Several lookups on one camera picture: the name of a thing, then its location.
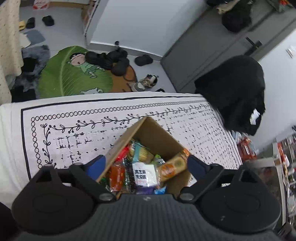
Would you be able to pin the orange small snack packet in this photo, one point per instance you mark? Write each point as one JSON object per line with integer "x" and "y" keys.
{"x": 116, "y": 176}

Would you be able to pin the green twisted stick snack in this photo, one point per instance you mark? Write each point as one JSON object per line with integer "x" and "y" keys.
{"x": 129, "y": 177}

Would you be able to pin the red white candy bar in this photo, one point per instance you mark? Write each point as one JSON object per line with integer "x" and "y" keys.
{"x": 122, "y": 154}

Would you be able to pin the red plastic basket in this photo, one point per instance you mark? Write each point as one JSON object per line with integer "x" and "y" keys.
{"x": 246, "y": 149}

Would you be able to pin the black door handle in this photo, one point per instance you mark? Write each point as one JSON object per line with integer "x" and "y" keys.
{"x": 253, "y": 48}

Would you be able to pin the black clothes pile on chair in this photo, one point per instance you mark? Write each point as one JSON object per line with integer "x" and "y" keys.
{"x": 236, "y": 89}

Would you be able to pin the blue snack packet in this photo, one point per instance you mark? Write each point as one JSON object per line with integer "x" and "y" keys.
{"x": 160, "y": 190}

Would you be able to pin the purple wafer pack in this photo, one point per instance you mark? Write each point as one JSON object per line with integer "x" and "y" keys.
{"x": 144, "y": 190}

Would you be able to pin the clear packet round crackers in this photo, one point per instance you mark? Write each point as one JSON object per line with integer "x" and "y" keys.
{"x": 139, "y": 153}

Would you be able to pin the cluttered white desk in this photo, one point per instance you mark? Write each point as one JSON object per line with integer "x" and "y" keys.
{"x": 272, "y": 170}

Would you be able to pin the black shoes pile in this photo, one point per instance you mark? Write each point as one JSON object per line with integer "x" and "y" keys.
{"x": 116, "y": 61}

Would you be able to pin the grey white sneaker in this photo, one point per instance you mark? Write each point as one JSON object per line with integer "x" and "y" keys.
{"x": 144, "y": 84}

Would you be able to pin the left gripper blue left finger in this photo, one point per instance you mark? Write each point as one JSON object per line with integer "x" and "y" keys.
{"x": 95, "y": 167}

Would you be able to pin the brown cardboard box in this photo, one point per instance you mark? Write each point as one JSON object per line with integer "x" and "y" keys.
{"x": 151, "y": 135}

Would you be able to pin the cream dotted curtain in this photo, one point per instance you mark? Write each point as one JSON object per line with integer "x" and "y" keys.
{"x": 11, "y": 54}

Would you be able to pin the green snack packet with tomato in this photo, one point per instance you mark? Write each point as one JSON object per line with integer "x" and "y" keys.
{"x": 105, "y": 183}

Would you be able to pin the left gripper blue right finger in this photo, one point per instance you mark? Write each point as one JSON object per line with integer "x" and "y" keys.
{"x": 197, "y": 168}

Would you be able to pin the orange biscuit sandwich pack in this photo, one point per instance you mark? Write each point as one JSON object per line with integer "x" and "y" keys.
{"x": 174, "y": 166}

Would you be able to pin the hanging clothes on door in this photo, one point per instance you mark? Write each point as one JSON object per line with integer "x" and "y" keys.
{"x": 236, "y": 15}

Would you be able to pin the green round-cookie snack packet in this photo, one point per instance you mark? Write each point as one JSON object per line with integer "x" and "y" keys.
{"x": 157, "y": 160}

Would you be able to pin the black slipper by door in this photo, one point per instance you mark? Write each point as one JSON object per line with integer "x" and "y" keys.
{"x": 143, "y": 60}

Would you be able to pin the grey door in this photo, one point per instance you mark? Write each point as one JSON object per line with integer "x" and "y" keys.
{"x": 207, "y": 43}

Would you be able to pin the white storage shelf rack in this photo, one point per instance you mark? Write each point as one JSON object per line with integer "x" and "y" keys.
{"x": 87, "y": 14}

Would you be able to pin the grey fluffy rug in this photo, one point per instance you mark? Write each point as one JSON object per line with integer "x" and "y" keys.
{"x": 25, "y": 86}

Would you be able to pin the white labelled snack packet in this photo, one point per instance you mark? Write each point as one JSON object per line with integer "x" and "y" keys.
{"x": 145, "y": 175}

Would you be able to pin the white black patterned blanket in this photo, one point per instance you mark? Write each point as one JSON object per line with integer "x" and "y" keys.
{"x": 64, "y": 130}

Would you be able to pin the green leaf cartoon rug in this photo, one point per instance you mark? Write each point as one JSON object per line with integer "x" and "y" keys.
{"x": 67, "y": 73}

